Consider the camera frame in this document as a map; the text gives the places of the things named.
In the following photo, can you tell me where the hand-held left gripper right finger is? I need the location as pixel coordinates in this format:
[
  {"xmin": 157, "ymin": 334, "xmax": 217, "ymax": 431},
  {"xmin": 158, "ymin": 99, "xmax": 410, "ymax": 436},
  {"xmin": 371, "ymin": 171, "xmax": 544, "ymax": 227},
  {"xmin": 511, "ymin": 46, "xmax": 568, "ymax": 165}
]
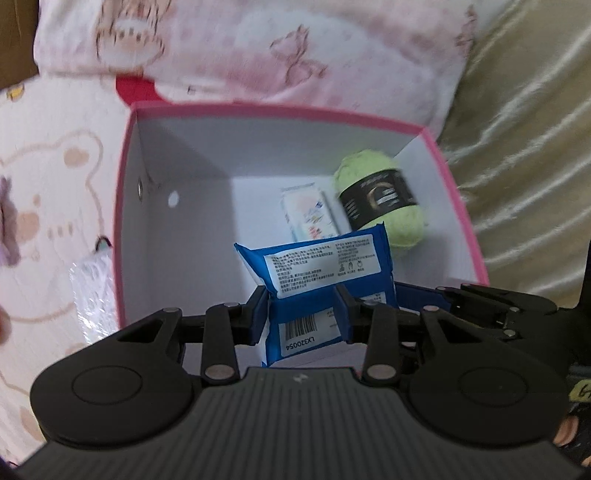
[{"xmin": 335, "ymin": 284, "xmax": 481, "ymax": 385}]

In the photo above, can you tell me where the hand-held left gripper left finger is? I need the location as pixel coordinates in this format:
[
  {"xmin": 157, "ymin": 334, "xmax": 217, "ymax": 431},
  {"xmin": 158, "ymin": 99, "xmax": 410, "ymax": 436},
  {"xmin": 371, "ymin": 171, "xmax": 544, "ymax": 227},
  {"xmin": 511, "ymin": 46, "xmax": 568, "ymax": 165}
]
[{"xmin": 115, "ymin": 286, "xmax": 271, "ymax": 385}]

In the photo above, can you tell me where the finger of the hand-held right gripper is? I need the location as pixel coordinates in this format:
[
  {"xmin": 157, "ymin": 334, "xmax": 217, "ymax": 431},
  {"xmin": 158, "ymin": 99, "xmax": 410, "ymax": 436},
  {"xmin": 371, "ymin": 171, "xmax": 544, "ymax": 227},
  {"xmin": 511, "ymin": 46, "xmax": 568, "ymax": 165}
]
[{"xmin": 394, "ymin": 282, "xmax": 561, "ymax": 346}]

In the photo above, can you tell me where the green yarn ball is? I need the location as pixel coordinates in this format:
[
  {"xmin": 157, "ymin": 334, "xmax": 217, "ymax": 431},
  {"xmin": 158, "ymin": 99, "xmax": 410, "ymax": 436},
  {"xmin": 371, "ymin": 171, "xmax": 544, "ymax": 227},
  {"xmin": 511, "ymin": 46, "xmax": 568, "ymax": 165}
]
[{"xmin": 333, "ymin": 152, "xmax": 428, "ymax": 248}]

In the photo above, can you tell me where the pink cardboard box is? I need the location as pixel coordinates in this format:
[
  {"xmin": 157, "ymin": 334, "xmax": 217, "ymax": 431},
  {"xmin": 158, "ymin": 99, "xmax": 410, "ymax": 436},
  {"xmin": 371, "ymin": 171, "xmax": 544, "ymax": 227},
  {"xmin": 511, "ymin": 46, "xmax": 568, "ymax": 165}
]
[{"xmin": 113, "ymin": 102, "xmax": 490, "ymax": 346}]

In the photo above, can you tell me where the white tissue pack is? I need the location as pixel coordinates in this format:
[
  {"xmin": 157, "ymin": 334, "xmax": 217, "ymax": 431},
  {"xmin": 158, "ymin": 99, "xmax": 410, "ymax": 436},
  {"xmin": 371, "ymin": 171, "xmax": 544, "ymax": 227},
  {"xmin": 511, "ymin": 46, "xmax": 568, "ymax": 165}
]
[{"xmin": 279, "ymin": 182, "xmax": 352, "ymax": 244}]

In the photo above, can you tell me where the clear plastic bag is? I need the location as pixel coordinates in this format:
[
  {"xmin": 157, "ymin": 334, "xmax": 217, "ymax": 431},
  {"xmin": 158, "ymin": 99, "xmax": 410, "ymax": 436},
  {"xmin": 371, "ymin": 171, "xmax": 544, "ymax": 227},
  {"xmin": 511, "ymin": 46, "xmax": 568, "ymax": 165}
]
[{"xmin": 68, "ymin": 237, "xmax": 117, "ymax": 348}]

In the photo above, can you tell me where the golden satin cloth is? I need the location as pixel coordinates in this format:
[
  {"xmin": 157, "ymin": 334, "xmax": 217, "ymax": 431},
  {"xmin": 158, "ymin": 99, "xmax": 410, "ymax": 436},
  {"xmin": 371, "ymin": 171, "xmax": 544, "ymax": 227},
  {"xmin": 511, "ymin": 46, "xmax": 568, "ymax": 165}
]
[{"xmin": 436, "ymin": 0, "xmax": 591, "ymax": 311}]

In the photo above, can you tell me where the bear printed bed sheet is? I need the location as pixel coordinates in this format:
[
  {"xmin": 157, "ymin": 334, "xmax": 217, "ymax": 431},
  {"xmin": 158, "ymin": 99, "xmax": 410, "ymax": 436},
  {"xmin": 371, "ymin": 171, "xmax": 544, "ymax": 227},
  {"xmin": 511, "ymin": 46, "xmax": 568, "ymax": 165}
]
[{"xmin": 0, "ymin": 74, "xmax": 137, "ymax": 462}]

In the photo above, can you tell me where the pink printed pillow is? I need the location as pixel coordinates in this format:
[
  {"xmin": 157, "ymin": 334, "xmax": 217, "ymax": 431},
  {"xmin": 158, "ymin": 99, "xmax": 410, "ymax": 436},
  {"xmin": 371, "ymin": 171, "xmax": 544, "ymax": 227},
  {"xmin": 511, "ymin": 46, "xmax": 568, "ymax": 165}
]
[{"xmin": 34, "ymin": 0, "xmax": 479, "ymax": 136}]

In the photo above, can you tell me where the brown cardboard box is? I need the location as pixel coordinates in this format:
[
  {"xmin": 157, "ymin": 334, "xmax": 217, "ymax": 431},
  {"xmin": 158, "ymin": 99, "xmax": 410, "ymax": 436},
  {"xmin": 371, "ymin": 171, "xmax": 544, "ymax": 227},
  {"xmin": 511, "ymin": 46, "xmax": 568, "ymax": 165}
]
[{"xmin": 0, "ymin": 0, "xmax": 42, "ymax": 89}]

